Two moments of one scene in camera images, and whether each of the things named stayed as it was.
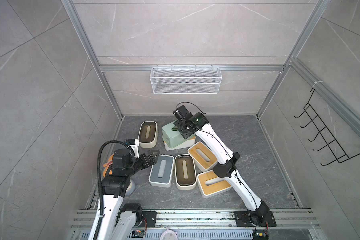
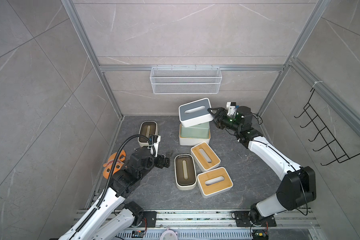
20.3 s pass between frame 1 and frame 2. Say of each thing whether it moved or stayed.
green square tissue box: moved
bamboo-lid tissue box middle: stayed
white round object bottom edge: stayed
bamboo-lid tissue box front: stayed
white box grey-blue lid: moved
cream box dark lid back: stayed
